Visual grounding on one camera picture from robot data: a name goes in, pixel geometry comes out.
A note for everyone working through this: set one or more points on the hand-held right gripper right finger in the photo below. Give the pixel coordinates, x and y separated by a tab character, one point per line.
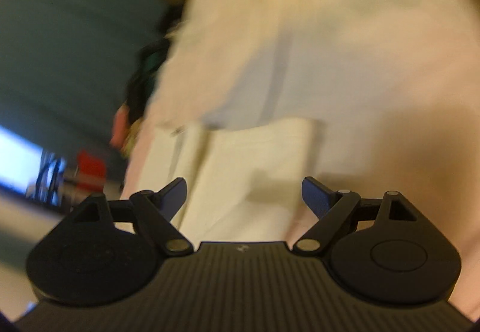
317	197

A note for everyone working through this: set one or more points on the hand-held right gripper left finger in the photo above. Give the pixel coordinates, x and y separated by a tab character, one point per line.
175	199

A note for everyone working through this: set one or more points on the cream white sweatpants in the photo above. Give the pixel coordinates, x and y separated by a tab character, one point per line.
243	174

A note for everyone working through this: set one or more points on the pink garment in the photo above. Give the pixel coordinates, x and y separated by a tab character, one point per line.
119	129

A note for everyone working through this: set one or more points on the red garment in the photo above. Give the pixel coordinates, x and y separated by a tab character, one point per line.
91	167

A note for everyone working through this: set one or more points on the black garment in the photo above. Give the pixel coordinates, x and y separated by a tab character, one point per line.
135	99

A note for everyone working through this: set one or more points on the black framed window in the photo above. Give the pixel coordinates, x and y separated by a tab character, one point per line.
18	159

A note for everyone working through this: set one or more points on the wide teal curtain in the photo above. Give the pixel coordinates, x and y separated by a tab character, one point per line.
67	36

